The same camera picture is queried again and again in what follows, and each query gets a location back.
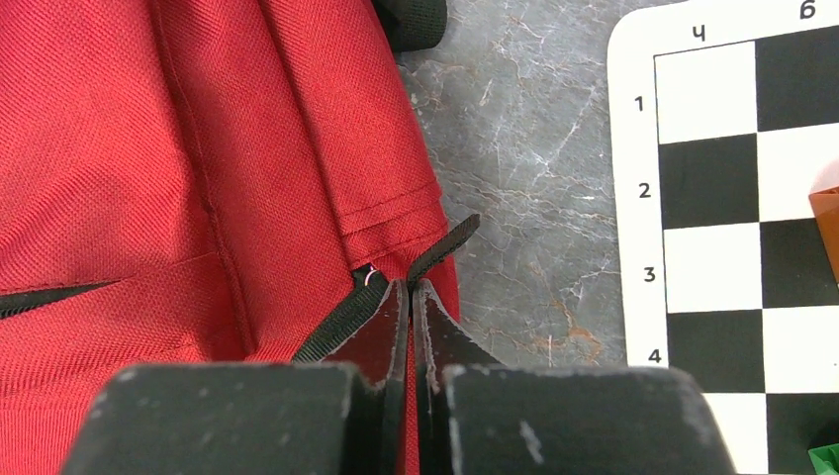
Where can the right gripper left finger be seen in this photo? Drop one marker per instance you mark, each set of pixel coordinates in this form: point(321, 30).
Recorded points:
point(343, 414)

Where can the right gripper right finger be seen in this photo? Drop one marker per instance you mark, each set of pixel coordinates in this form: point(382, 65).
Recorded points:
point(478, 416)

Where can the red backpack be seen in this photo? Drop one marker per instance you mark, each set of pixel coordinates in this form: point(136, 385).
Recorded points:
point(196, 182)

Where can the green toy block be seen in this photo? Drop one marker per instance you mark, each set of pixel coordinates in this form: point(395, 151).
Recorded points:
point(825, 459)

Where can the checkered play mat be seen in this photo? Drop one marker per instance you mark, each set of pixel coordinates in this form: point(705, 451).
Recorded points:
point(724, 142)

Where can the brown toy block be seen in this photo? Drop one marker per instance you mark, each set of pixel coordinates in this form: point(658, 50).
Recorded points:
point(827, 223)

